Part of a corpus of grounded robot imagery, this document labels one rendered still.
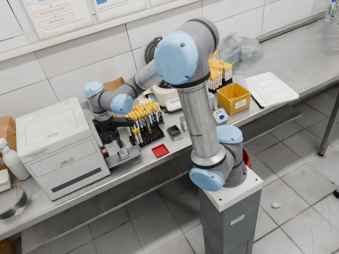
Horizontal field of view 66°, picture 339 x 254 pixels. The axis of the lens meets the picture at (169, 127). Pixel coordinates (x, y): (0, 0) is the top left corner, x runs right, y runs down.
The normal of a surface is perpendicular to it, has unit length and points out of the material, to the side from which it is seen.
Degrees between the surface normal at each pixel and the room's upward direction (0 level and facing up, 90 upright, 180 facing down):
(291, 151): 0
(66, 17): 95
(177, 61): 80
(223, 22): 90
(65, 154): 90
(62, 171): 90
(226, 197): 5
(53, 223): 0
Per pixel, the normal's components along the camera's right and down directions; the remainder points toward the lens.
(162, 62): -0.54, 0.48
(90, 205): -0.14, -0.75
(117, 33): 0.45, 0.54
